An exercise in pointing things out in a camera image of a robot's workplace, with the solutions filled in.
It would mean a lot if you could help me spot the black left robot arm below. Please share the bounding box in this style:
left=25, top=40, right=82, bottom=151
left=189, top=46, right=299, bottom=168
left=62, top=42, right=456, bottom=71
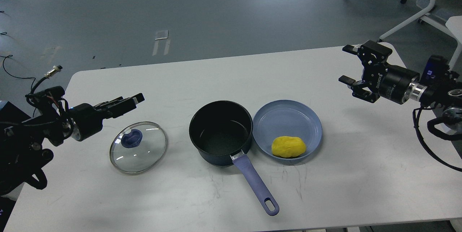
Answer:
left=0, top=65, right=145, bottom=195

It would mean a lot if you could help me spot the glass lid with purple knob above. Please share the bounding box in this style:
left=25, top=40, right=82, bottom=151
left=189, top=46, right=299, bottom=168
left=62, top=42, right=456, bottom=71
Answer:
left=109, top=121, right=168, bottom=175

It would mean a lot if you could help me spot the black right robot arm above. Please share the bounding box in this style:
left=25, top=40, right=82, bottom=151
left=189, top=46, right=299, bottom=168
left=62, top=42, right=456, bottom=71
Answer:
left=339, top=40, right=462, bottom=171

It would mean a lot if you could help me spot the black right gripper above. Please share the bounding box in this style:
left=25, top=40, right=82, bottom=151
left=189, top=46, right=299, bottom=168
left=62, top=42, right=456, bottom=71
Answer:
left=339, top=41, right=420, bottom=104

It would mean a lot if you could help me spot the yellow potato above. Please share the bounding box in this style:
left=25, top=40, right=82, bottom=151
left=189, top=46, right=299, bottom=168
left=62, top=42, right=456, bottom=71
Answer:
left=271, top=136, right=307, bottom=158

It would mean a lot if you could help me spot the blue plate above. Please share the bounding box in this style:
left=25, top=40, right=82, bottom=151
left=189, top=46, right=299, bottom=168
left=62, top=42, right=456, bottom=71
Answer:
left=253, top=100, right=322, bottom=165

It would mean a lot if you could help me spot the dark pot with purple handle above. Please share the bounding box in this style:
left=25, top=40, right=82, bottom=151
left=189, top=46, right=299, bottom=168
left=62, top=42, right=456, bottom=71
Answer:
left=188, top=100, right=279, bottom=216

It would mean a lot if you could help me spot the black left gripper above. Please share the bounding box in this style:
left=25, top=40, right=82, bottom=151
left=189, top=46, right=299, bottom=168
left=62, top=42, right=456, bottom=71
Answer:
left=71, top=93, right=145, bottom=141

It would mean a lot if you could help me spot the white office chair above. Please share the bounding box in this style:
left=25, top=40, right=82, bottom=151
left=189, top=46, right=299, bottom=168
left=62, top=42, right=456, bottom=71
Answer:
left=377, top=0, right=462, bottom=43

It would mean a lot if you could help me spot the black cable on floor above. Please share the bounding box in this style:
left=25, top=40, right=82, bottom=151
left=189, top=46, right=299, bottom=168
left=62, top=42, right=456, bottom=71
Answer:
left=0, top=54, right=36, bottom=80

